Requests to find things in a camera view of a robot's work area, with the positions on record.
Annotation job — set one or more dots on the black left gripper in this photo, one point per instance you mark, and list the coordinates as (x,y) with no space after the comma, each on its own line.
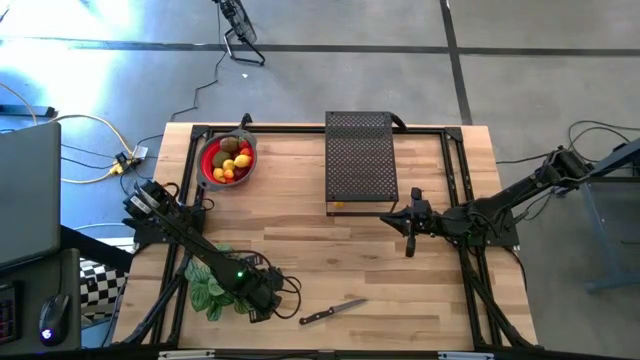
(267,300)

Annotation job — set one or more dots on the black curved frame bracket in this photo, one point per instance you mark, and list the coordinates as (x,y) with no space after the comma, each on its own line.
(245,121)
(400,121)

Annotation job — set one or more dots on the black floor bar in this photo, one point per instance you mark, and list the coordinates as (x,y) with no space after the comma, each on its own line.
(27,111)

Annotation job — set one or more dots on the black aluminium table frame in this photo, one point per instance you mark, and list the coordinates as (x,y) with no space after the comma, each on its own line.
(300,130)

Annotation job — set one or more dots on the black floor fan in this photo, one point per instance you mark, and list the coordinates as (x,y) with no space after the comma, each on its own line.
(242,25)

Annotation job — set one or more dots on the black perforated metal shelf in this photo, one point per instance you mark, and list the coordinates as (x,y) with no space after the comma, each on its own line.
(361,160)

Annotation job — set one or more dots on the grey power adapter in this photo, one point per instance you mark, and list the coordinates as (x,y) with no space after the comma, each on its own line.
(140,151)

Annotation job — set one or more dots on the white plastic strip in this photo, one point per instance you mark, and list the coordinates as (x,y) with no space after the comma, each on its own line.
(465,355)
(187,354)

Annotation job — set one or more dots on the grey metal desk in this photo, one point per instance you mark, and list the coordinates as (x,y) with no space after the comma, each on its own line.
(625,156)

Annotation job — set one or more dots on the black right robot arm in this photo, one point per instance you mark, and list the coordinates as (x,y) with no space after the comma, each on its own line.
(520,192)

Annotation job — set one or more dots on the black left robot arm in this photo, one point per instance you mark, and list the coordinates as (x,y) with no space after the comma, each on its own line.
(210,257)

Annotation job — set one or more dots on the dark red apple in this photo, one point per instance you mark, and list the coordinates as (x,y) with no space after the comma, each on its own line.
(240,173)

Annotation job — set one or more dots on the red collapsible bowl grey rim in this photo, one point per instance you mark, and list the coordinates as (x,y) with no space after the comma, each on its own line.
(202,165)

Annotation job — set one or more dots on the black computer mouse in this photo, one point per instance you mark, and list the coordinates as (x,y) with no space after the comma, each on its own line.
(54,320)

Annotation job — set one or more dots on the black white checkerboard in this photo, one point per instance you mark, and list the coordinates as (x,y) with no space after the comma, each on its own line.
(100,287)

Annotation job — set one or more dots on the red strawberry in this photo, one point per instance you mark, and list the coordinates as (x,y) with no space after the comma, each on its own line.
(244,144)

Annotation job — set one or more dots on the black side desk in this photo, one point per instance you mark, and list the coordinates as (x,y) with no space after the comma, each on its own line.
(30,280)

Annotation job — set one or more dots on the artificial green striped plant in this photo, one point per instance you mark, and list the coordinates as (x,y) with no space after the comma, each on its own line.
(202,295)

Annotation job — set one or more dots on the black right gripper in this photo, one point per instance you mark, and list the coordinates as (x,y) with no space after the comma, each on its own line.
(417,220)

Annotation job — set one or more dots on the green kiwi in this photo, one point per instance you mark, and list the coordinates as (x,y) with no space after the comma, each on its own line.
(220,159)

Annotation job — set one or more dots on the black keyboard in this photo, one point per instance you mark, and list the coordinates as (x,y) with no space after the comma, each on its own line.
(7,315)

